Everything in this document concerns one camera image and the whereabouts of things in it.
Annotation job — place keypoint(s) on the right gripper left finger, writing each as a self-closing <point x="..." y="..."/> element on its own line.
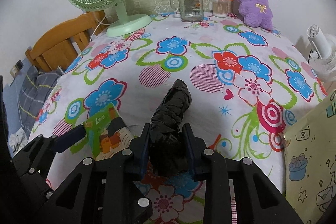
<point x="104" y="191"/>

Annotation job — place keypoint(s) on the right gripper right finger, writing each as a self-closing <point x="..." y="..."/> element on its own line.
<point x="235" y="190"/>

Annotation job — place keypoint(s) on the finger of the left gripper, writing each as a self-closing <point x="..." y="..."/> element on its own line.
<point x="33" y="162"/>

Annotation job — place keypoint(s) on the green orange tissue pack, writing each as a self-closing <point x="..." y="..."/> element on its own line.
<point x="107" y="133"/>

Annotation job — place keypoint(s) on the black plastic bag bundle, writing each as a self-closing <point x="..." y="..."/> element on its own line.
<point x="167" y="151"/>

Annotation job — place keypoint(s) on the crumpled white cloth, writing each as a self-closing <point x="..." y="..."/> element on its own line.
<point x="17" y="141"/>

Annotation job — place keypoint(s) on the grey plaid pillow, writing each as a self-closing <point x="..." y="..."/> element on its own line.
<point x="36" y="87"/>

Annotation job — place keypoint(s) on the yellow patterned storage box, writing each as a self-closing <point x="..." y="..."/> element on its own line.
<point x="310" y="161"/>

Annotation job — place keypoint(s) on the white standing fan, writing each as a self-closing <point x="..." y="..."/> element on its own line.
<point x="318" y="49"/>

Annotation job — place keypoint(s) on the purple plush bunny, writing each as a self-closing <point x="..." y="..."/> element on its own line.
<point x="256" y="13"/>

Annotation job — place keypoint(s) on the small jar with orange lid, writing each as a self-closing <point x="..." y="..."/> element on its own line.
<point x="221" y="8"/>

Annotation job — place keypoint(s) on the wall power socket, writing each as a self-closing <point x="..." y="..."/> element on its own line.
<point x="16" y="68"/>

